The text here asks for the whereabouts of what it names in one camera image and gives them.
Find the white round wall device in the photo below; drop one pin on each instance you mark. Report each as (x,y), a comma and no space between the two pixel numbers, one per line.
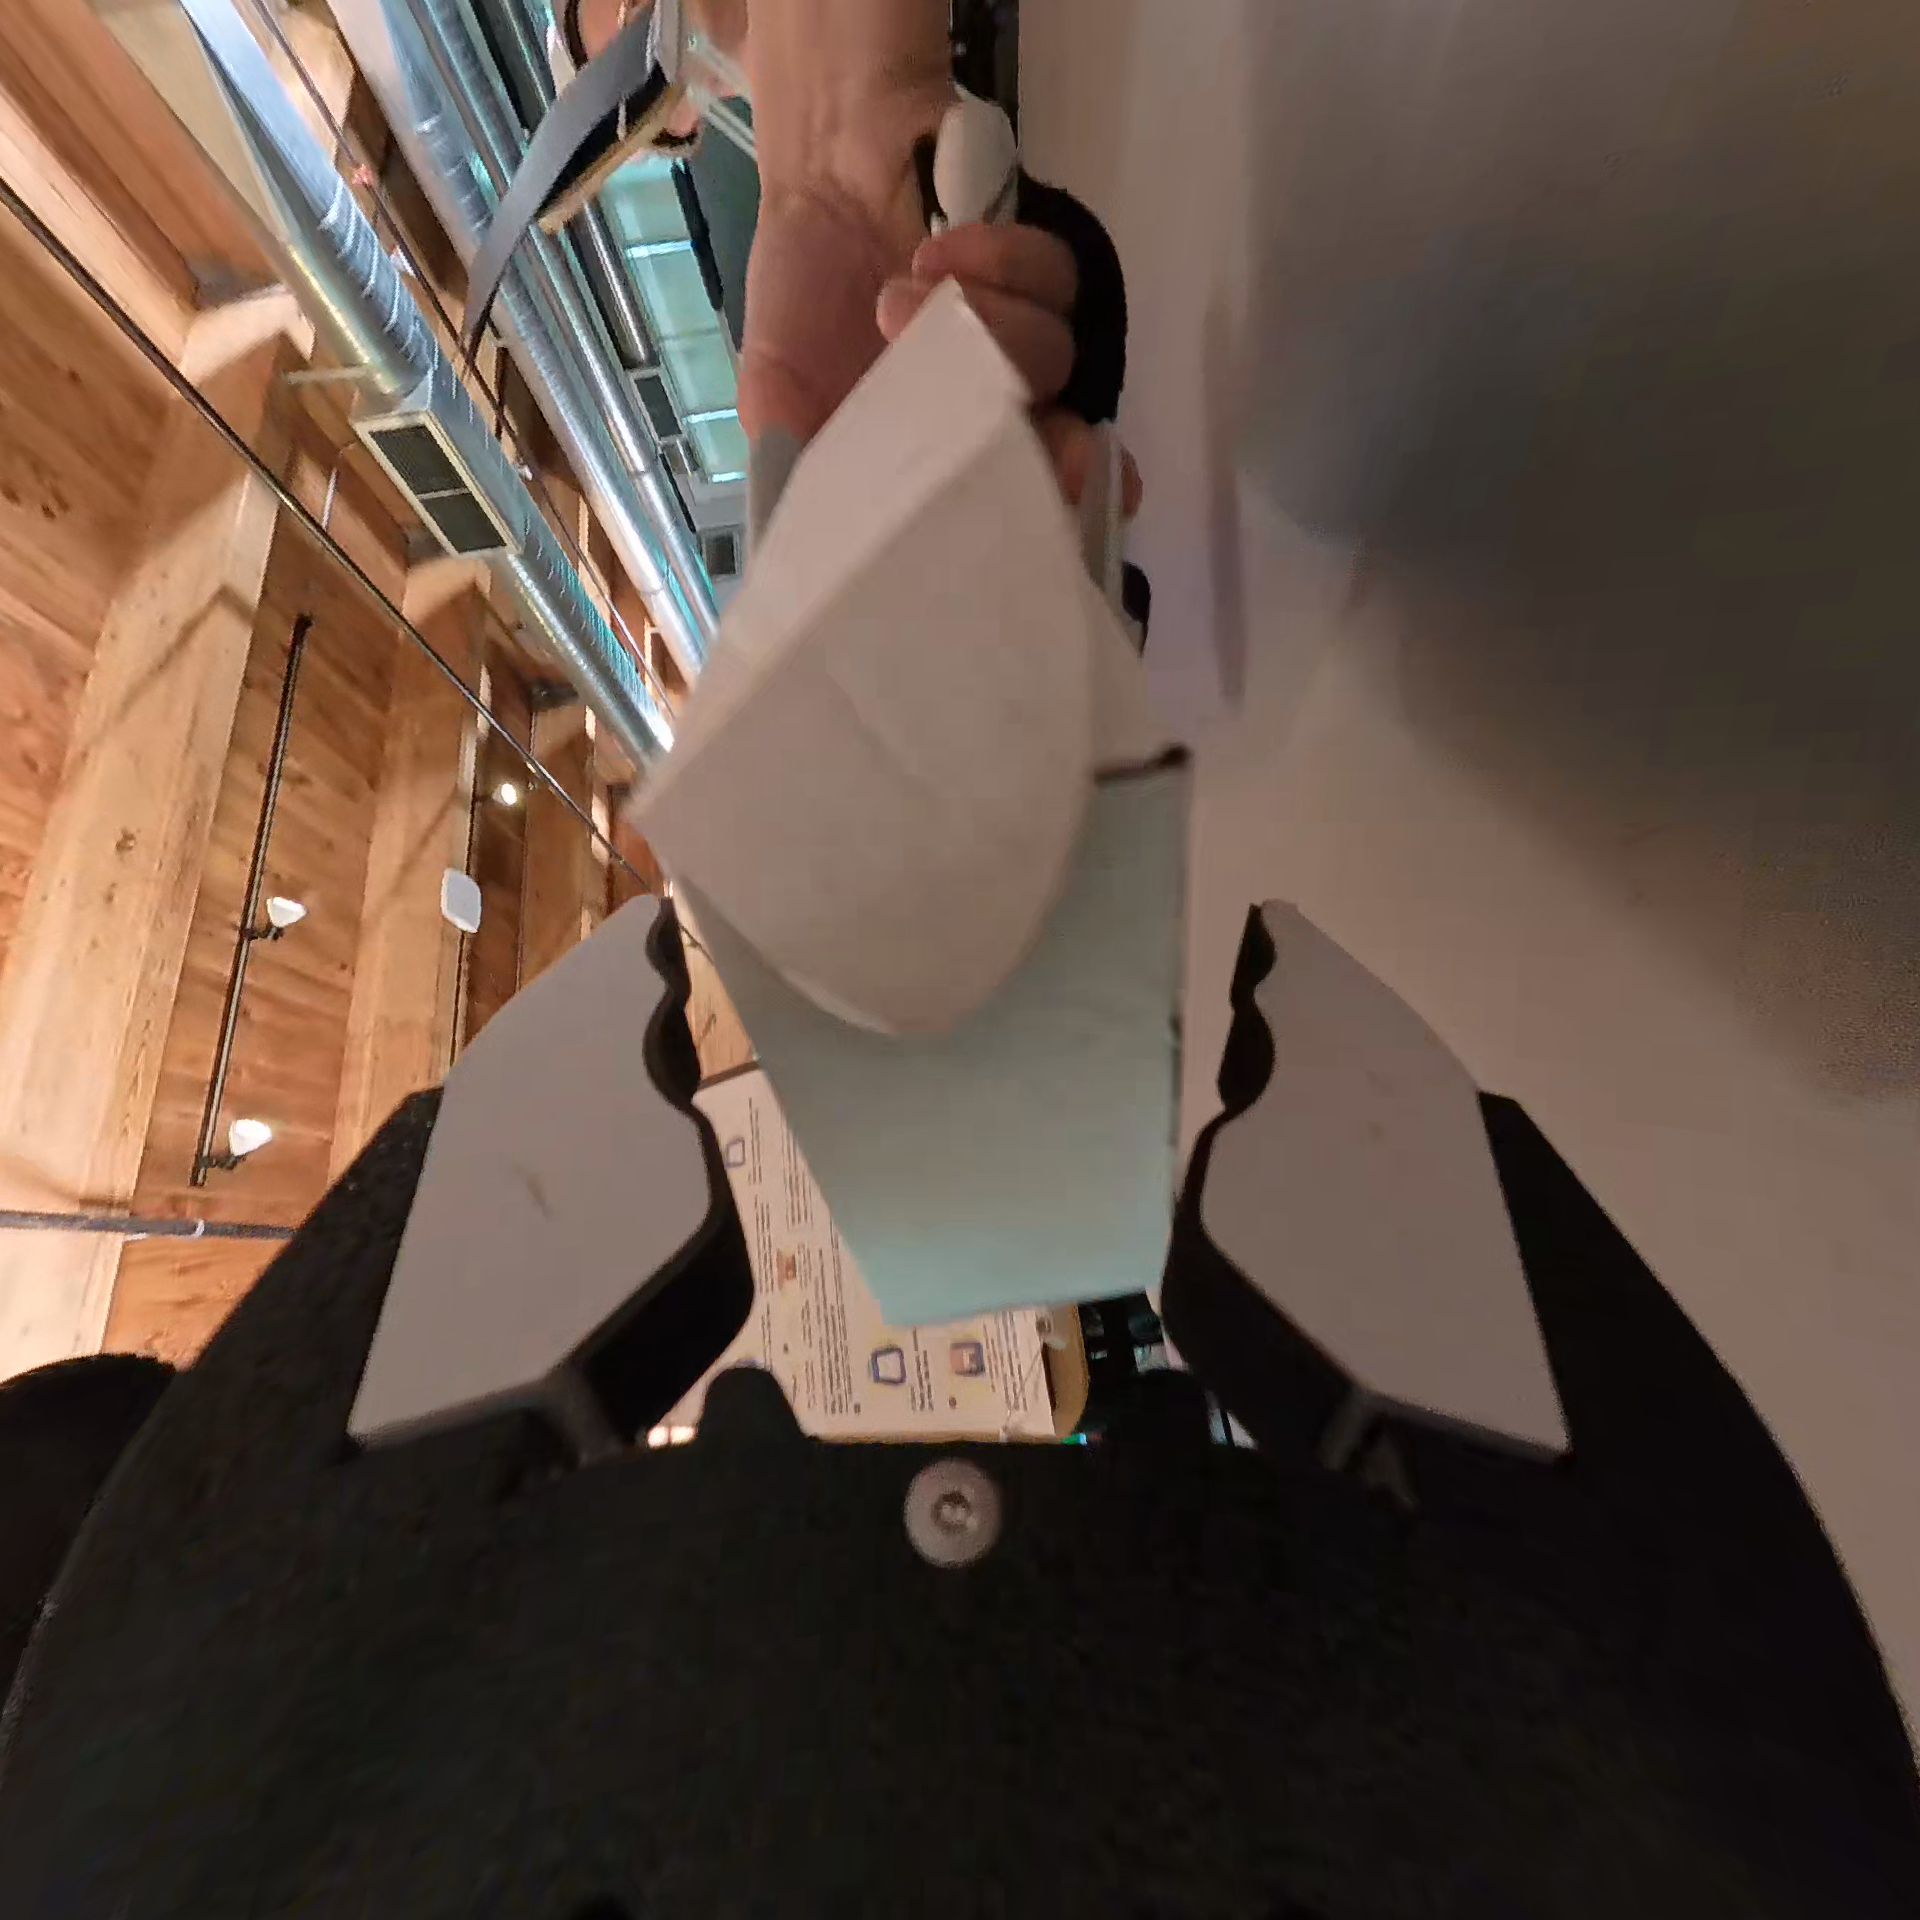
(461,901)

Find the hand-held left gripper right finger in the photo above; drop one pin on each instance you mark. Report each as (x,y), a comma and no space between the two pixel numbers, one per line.
(1381,1200)

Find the silver ventilation duct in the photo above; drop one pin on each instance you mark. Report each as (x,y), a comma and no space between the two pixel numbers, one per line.
(353,255)

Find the white cardboard box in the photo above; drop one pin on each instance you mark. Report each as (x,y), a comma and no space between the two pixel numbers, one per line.
(901,750)

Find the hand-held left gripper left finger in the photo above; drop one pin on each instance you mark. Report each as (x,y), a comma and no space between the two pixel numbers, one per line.
(540,1185)

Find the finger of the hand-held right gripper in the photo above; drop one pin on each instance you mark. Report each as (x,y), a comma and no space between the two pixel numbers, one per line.
(1113,511)
(771,494)

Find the instruction sheet on wooden board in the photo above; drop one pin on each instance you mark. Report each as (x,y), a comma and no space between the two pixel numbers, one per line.
(803,1276)

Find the person's right hand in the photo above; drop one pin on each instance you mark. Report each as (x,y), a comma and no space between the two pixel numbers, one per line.
(839,181)

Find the black track light rail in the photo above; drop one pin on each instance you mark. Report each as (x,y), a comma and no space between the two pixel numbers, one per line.
(282,910)

